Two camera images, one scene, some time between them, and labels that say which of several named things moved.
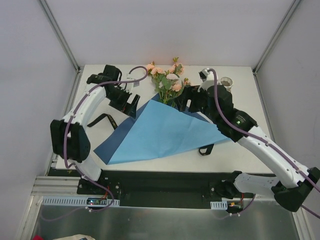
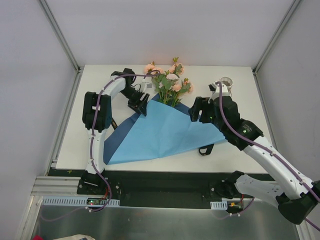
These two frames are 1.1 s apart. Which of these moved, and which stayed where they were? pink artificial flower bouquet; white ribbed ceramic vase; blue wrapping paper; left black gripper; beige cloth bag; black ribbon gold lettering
Moved: left black gripper; black ribbon gold lettering
Stayed: white ribbed ceramic vase; beige cloth bag; pink artificial flower bouquet; blue wrapping paper
